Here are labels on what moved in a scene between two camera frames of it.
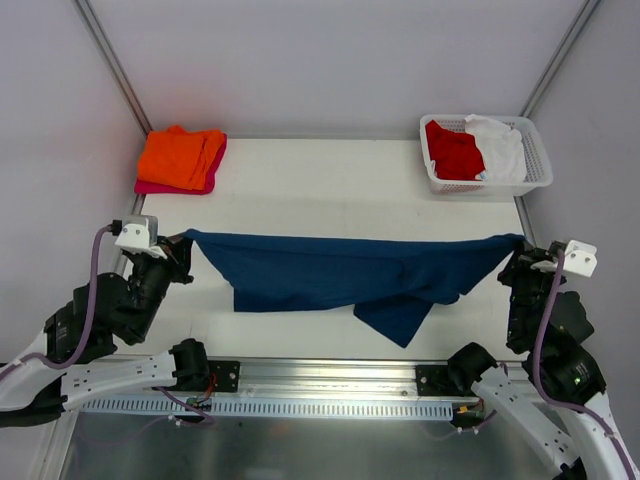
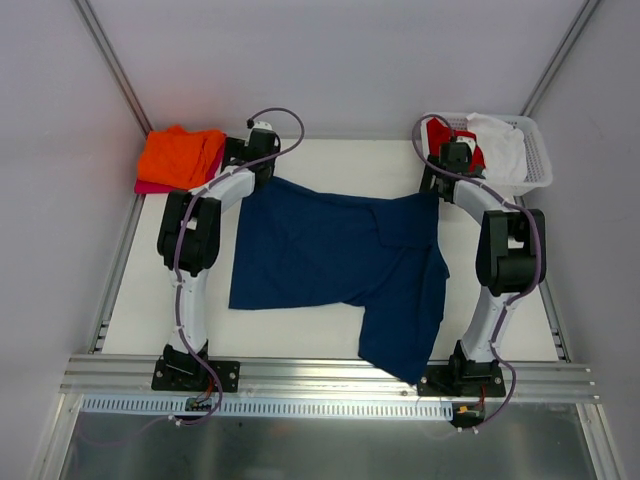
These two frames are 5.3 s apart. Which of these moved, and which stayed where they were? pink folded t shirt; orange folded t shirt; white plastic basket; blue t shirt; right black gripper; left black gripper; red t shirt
Moved: right black gripper; blue t shirt; left black gripper
Stayed: orange folded t shirt; red t shirt; pink folded t shirt; white plastic basket
